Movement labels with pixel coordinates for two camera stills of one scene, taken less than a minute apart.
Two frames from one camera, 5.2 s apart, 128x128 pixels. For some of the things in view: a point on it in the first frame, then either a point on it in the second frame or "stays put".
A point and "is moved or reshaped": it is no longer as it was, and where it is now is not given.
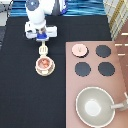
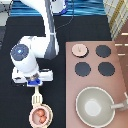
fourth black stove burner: (103, 51) stays put
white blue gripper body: (40, 34) to (34, 79)
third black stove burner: (106, 69) stays put
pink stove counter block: (91, 64) stays put
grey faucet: (123, 106) stays put
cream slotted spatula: (43, 48) is moved or reshaped
